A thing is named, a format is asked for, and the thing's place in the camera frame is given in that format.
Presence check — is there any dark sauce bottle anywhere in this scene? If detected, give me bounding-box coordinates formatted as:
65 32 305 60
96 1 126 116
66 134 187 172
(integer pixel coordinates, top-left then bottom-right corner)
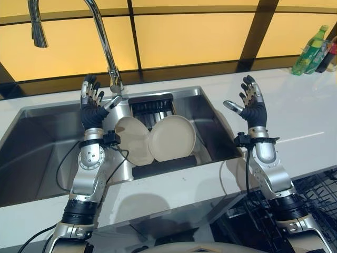
315 36 337 74

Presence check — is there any black sink drain rack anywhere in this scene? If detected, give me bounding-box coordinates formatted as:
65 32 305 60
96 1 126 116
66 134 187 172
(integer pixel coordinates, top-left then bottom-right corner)
128 93 197 180

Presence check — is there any black wire dishwasher rack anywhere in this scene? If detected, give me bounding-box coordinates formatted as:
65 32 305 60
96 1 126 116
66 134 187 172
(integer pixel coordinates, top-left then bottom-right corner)
226 168 337 253

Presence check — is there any stainless steel sink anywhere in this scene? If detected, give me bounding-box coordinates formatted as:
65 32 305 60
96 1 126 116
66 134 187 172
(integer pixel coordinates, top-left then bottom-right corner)
0 85 243 208

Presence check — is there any green plastic bottle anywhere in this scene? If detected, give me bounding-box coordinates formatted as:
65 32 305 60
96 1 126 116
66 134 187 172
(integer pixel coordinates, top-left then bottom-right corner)
291 25 330 75

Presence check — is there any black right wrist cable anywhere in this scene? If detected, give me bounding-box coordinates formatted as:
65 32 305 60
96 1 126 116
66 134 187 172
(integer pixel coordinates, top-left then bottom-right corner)
245 148 254 196

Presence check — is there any silver robot torso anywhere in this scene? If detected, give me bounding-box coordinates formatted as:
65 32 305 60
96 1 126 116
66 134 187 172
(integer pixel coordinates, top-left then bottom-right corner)
147 239 253 253

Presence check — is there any beige round plate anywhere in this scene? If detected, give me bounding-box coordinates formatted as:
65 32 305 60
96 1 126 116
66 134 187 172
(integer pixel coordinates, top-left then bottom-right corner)
148 115 197 162
114 116 154 167

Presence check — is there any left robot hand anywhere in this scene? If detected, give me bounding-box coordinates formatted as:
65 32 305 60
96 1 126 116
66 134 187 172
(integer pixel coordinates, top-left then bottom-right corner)
80 74 123 131

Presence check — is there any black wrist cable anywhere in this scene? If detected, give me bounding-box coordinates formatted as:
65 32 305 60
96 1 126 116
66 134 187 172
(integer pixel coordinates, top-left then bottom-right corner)
57 141 131 253
245 148 254 196

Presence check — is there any chrome gooseneck faucet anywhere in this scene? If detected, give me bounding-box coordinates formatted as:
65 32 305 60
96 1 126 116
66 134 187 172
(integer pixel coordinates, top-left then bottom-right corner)
27 0 124 96

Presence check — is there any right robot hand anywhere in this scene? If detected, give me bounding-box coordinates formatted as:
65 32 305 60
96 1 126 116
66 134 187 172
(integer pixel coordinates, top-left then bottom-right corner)
223 75 269 129

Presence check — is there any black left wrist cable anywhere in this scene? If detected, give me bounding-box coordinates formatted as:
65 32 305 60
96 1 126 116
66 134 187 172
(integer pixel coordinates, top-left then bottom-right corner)
57 141 131 253

